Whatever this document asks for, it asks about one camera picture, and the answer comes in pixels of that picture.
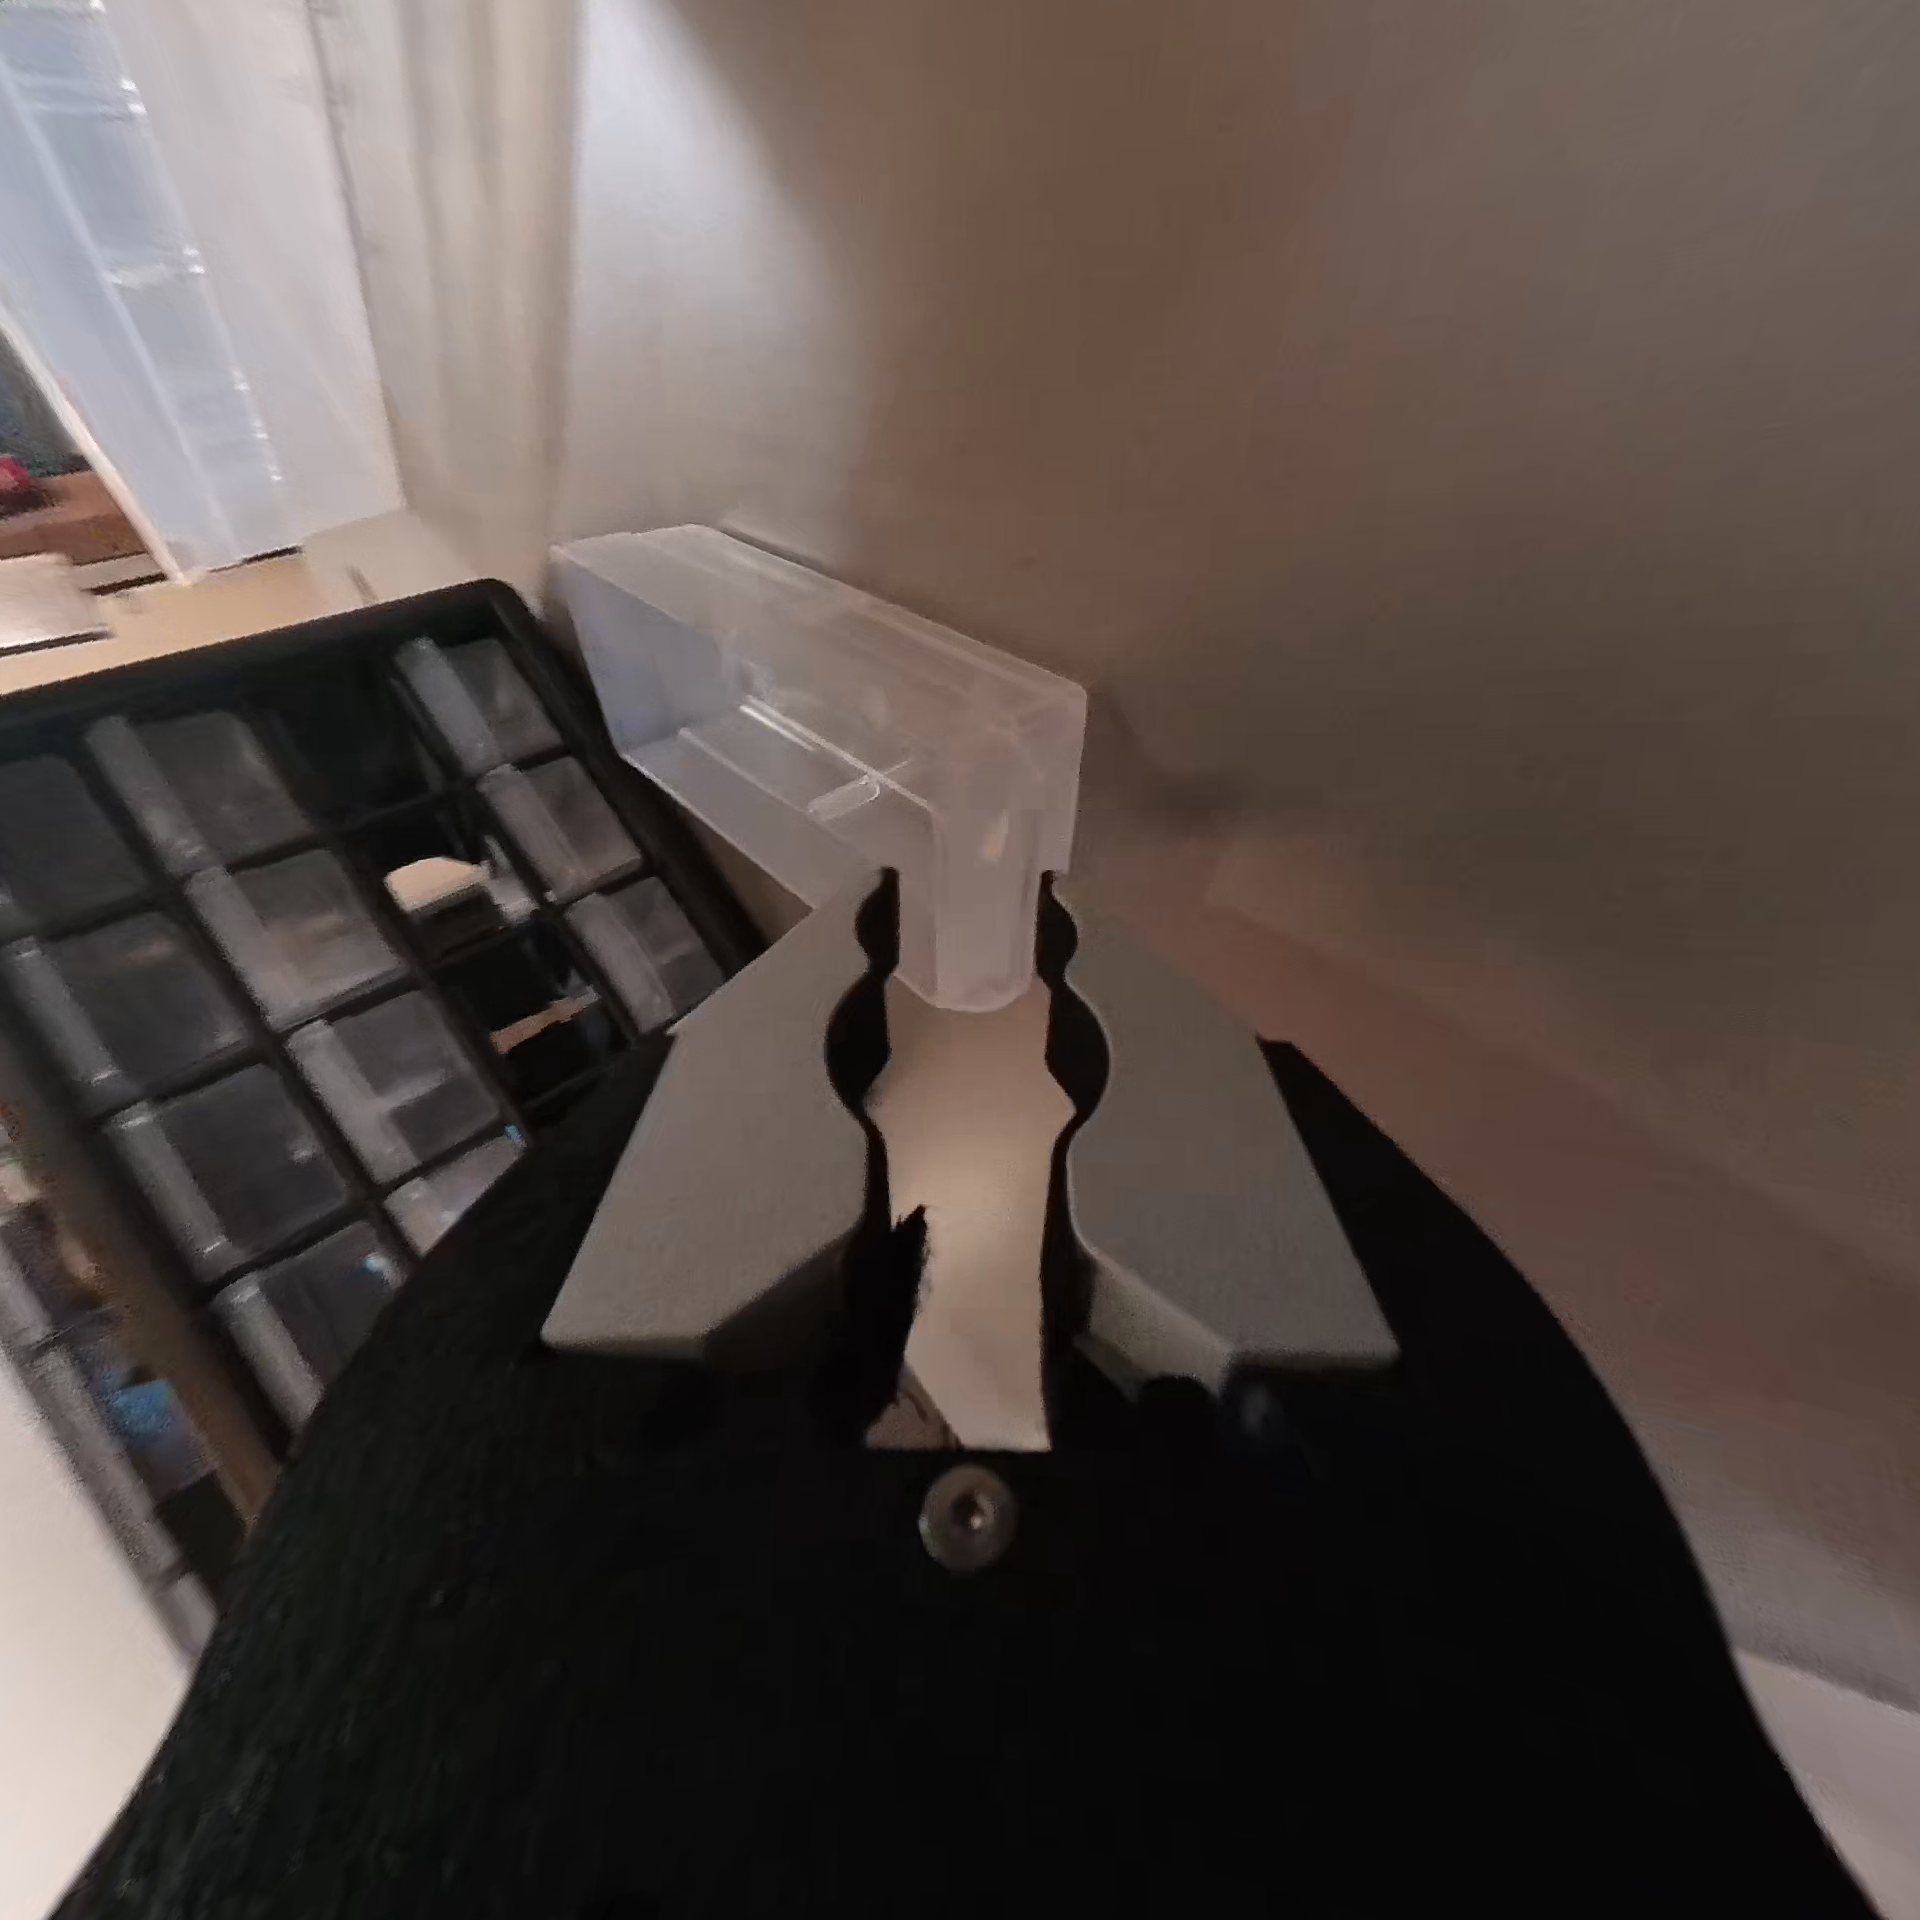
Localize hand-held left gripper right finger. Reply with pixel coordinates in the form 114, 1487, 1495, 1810
1037, 874, 1401, 1390

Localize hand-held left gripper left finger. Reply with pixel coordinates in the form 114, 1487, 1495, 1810
541, 869, 932, 1451

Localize rows of clear cabinet drawers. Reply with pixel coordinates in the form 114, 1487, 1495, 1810
0, 638, 722, 1593

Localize small clear plastic drawer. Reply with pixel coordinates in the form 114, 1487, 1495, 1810
548, 525, 1087, 1019

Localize black drawer cabinet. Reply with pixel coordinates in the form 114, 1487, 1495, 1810
0, 576, 769, 1660

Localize clear plastic storage bin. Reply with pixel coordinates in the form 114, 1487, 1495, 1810
0, 0, 586, 590

